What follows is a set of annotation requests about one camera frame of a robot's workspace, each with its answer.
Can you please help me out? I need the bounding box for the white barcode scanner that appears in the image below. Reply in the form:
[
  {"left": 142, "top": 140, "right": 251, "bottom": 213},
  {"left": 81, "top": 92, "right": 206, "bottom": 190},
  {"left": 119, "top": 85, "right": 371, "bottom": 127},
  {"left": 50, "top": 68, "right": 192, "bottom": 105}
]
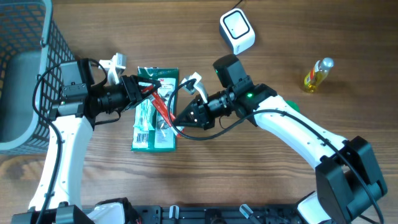
[{"left": 219, "top": 8, "right": 256, "bottom": 55}]

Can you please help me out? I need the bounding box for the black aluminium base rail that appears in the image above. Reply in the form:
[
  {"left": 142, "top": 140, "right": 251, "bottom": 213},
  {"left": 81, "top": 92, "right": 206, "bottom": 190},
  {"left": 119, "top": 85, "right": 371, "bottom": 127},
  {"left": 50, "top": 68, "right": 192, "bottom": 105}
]
[{"left": 133, "top": 204, "right": 305, "bottom": 224}]

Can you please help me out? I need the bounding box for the red snack stick packet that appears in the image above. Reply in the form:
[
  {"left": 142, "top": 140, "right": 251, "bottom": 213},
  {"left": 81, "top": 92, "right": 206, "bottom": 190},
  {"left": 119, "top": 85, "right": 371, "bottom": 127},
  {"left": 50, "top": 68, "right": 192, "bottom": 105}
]
[{"left": 149, "top": 91, "right": 181, "bottom": 138}]

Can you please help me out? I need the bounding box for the black camera cable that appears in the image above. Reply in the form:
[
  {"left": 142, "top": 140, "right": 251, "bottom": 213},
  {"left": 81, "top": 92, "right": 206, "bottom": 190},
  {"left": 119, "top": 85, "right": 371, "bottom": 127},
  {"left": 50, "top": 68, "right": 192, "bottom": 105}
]
[
  {"left": 32, "top": 57, "right": 108, "bottom": 224},
  {"left": 167, "top": 77, "right": 385, "bottom": 224}
]

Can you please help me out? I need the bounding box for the grey plastic mesh basket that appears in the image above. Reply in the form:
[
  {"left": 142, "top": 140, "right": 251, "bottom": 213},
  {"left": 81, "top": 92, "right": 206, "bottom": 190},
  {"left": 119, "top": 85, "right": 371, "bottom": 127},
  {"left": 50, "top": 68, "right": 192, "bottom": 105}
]
[{"left": 1, "top": 0, "right": 74, "bottom": 155}]

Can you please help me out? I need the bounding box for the black right camera cable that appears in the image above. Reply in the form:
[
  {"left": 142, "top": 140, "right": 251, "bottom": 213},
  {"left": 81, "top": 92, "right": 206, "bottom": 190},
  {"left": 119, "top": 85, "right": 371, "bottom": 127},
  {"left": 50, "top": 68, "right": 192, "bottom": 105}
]
[{"left": 167, "top": 77, "right": 385, "bottom": 224}]

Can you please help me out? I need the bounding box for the mint green wipes packet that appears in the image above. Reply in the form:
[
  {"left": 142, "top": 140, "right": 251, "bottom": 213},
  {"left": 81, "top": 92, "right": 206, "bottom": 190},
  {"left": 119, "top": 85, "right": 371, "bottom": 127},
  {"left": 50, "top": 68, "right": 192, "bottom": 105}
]
[{"left": 134, "top": 100, "right": 156, "bottom": 131}]

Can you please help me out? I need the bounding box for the green white can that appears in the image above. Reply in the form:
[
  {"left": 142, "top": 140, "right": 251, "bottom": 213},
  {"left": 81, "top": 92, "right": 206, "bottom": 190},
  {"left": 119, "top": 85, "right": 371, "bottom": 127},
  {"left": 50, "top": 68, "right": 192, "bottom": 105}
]
[{"left": 286, "top": 100, "right": 300, "bottom": 113}]

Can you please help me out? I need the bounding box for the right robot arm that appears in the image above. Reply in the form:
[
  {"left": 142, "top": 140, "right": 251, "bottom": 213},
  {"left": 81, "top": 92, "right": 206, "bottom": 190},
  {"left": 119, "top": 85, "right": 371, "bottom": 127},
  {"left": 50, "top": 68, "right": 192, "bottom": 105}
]
[{"left": 172, "top": 54, "right": 387, "bottom": 223}]

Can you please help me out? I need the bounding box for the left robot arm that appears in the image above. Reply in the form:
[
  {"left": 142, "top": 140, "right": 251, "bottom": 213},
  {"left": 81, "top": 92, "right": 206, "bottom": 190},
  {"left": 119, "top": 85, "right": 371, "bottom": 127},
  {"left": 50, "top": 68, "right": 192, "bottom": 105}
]
[{"left": 11, "top": 58, "right": 161, "bottom": 223}]

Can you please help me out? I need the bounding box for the yellow oil bottle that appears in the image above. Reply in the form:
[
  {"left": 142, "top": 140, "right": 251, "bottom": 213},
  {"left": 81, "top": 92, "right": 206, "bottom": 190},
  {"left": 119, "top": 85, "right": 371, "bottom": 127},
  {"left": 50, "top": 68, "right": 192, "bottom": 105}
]
[{"left": 303, "top": 57, "right": 334, "bottom": 93}]

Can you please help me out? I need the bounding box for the black left camera cable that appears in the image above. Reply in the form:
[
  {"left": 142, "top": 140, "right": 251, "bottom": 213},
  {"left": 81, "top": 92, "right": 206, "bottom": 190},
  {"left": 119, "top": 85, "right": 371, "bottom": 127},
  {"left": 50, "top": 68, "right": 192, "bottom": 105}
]
[{"left": 32, "top": 57, "right": 108, "bottom": 224}]

